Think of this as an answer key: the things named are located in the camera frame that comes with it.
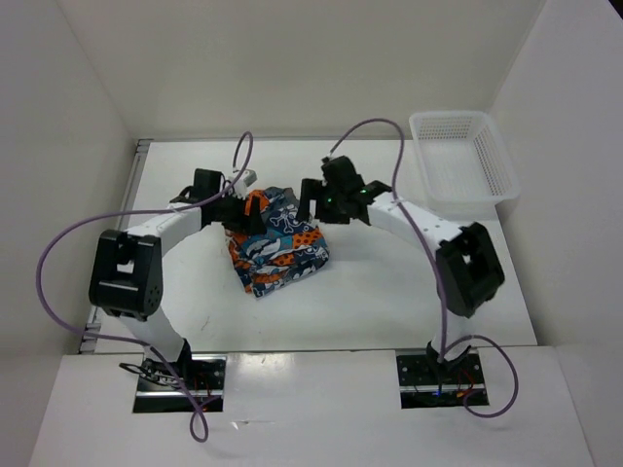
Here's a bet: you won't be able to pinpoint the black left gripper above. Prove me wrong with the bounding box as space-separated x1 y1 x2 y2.
211 188 267 236

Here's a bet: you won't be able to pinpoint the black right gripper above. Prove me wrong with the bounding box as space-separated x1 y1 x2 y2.
297 177 351 224

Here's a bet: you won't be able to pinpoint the colourful patterned shorts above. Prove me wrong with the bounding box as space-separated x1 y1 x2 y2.
225 187 330 299

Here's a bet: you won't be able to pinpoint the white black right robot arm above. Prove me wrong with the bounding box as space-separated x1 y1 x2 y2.
297 156 505 382

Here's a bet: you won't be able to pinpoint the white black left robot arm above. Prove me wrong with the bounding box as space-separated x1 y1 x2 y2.
89 168 266 389

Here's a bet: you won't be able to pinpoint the white plastic basket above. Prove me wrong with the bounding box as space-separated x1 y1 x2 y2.
409 110 521 218

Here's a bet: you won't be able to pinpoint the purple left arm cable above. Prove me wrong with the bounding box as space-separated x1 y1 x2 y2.
37 129 254 443

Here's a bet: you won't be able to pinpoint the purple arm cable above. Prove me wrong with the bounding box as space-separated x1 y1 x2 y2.
37 129 254 443
325 119 520 419

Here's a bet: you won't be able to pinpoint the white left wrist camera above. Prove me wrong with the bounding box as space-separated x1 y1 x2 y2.
231 169 257 198

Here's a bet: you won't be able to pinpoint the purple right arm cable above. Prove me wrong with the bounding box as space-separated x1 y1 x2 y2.
325 119 520 419

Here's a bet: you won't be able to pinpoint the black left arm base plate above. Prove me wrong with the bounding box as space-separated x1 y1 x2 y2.
120 354 227 413

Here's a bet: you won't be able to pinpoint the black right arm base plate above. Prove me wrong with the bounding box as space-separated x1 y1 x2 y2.
395 348 489 409

